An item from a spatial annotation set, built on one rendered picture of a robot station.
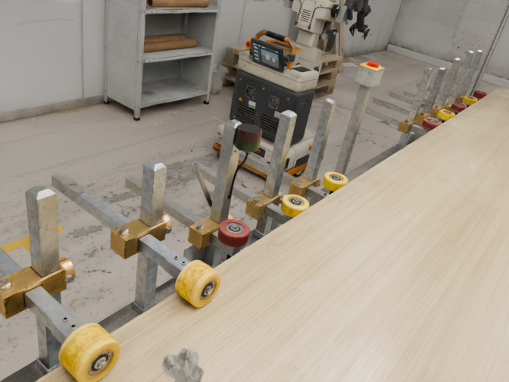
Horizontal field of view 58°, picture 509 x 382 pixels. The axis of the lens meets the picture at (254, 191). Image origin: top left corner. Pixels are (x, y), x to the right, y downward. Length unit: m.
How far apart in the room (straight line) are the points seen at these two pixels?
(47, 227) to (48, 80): 3.18
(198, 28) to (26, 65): 1.60
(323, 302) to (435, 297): 0.29
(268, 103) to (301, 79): 0.31
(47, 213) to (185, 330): 0.33
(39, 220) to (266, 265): 0.51
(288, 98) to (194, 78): 1.77
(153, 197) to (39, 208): 0.26
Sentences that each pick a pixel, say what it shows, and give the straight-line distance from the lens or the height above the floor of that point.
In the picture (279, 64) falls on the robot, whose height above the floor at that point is 0.84.
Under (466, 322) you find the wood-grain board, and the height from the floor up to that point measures 0.90.
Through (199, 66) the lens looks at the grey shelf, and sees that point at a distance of 4.62.
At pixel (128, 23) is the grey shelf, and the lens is 3.90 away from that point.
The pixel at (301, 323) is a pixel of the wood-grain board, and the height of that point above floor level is 0.90.
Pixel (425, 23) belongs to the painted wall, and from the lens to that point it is 9.23.
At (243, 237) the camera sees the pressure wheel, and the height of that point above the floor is 0.90.
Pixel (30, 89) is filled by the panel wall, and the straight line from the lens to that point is 3.94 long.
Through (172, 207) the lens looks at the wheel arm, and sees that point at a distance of 1.30.
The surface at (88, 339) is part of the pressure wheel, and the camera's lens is 0.79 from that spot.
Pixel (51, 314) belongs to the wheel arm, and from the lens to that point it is 0.86.
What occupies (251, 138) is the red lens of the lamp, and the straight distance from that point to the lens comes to 1.08.
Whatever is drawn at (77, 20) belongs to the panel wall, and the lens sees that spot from 4.00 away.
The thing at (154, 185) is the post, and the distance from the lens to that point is 0.98.
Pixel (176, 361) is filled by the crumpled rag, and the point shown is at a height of 0.91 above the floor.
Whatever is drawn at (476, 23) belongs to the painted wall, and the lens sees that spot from 9.00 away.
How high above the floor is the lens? 1.57
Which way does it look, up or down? 30 degrees down
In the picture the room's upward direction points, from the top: 12 degrees clockwise
